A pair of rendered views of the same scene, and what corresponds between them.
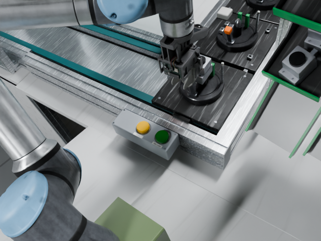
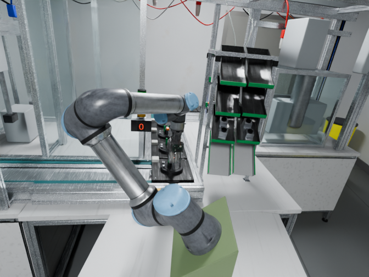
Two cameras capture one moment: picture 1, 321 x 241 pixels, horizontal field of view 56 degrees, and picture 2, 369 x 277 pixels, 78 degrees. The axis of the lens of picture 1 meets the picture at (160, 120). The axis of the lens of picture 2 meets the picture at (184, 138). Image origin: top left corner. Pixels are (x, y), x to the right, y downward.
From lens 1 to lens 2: 80 cm
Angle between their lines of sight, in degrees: 51
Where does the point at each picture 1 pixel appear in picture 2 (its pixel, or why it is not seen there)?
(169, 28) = (179, 125)
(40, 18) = (171, 106)
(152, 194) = not seen: hidden behind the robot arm
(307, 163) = (228, 187)
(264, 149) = (210, 188)
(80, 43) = (69, 173)
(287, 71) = (221, 136)
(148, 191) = not seen: hidden behind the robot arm
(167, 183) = not seen: hidden behind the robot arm
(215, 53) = (164, 156)
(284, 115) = (217, 162)
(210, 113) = (184, 175)
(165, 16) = (178, 120)
